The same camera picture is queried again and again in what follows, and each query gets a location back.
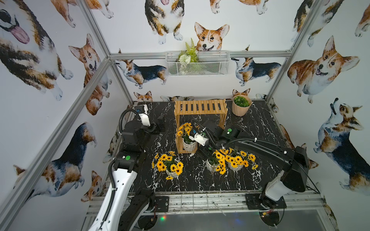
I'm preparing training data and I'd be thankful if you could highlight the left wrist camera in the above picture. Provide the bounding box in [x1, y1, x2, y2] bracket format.
[135, 105, 151, 127]

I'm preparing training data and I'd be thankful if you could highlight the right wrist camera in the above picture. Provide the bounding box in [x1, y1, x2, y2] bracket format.
[189, 133, 209, 146]

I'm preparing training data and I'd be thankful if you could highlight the wooden slatted plant shelf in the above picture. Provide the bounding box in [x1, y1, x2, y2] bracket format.
[174, 99, 228, 154]

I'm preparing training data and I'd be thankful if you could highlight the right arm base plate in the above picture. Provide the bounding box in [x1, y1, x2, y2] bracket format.
[245, 193, 287, 211]

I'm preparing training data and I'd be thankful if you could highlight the white wire wall basket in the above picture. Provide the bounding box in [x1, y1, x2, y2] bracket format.
[165, 52, 231, 77]

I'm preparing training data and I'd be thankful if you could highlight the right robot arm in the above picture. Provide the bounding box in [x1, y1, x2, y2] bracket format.
[190, 119, 312, 210]

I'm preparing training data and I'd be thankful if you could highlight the aluminium front rail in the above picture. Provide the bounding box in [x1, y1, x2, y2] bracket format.
[85, 189, 326, 217]

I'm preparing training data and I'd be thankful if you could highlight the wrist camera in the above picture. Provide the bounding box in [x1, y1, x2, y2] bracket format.
[189, 133, 209, 146]
[135, 105, 151, 127]

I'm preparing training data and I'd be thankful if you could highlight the green fern white flower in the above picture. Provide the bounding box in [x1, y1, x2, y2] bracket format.
[176, 39, 199, 64]

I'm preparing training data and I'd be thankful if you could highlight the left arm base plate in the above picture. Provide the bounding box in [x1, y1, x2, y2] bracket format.
[145, 196, 170, 213]

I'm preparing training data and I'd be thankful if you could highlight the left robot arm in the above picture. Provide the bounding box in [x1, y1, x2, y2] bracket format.
[90, 105, 165, 231]

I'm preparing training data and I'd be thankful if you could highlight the tan pot green plant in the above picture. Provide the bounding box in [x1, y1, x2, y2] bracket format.
[232, 95, 252, 116]

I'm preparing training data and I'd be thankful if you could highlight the sunflower pot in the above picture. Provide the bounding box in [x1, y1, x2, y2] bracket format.
[176, 122, 197, 154]
[225, 148, 259, 171]
[151, 151, 184, 181]
[206, 149, 229, 175]

